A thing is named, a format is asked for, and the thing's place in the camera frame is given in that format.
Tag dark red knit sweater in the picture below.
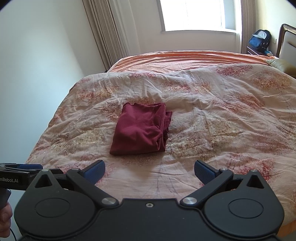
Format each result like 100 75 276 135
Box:
110 103 173 156

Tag person's left hand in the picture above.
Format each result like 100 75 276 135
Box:
1 202 13 232

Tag floral beige duvet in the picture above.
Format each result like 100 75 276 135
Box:
28 64 295 225

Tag orange striped bed sheet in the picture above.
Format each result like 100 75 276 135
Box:
109 50 276 73

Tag olive gold pillow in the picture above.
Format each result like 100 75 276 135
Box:
266 59 296 78

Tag dark wooden nightstand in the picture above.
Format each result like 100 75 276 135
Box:
246 46 273 57

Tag blue backpack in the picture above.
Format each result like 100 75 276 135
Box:
249 29 271 53

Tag wooden padded headboard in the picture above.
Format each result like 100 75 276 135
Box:
276 24 296 66

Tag left beige curtain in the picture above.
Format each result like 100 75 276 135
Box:
83 0 141 70

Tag beige curtain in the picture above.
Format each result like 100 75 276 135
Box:
241 0 256 54
83 0 141 70

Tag bright window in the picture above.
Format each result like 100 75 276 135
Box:
157 0 242 33

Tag right beige curtain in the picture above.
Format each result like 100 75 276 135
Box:
241 0 256 54

